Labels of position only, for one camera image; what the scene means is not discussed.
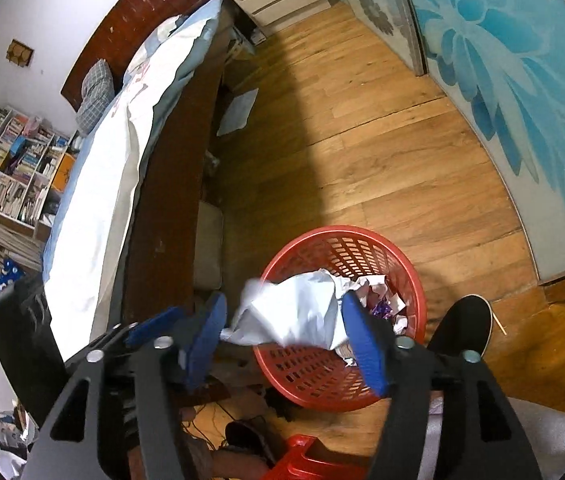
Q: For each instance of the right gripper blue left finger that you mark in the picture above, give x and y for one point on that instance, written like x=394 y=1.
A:
x=210 y=323

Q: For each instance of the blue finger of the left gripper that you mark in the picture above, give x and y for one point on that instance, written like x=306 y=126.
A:
x=154 y=327

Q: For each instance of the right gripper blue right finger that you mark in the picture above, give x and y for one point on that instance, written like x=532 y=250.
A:
x=369 y=350

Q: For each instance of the white paper ball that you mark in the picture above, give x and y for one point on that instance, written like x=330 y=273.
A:
x=372 y=288

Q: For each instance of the large white paper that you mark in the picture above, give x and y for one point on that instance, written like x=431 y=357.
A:
x=304 y=310

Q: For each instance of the purple wrapper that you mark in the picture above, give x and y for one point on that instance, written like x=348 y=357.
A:
x=382 y=309

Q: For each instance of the red plastic trash basket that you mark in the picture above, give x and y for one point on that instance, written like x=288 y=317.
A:
x=321 y=379

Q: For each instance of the wooden bed with headboard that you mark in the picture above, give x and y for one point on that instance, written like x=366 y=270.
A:
x=156 y=269

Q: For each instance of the black shoe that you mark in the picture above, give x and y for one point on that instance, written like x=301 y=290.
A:
x=466 y=326

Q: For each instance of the cluttered junk pile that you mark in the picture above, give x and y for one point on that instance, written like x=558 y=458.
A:
x=18 y=433

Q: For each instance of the cream patterned blanket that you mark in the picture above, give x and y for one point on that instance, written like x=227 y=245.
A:
x=85 y=245

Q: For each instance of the red plastic stool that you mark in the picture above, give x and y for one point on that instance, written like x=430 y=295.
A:
x=307 y=458

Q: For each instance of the blue moon pattern blanket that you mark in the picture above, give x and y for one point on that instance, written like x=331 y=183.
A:
x=10 y=272

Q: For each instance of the paper sheet on floor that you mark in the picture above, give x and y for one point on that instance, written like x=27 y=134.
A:
x=237 y=114

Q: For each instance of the white bookshelf with books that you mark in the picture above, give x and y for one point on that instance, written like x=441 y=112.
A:
x=36 y=161

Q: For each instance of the grey trouser leg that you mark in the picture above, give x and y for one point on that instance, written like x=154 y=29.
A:
x=544 y=427

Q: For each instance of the grey plaid pillow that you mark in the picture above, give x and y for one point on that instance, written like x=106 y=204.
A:
x=97 y=93

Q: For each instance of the glass sliding wardrobe doors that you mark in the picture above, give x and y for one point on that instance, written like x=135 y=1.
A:
x=502 y=64

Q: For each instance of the left wall lamp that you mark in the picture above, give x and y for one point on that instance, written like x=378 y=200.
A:
x=19 y=54

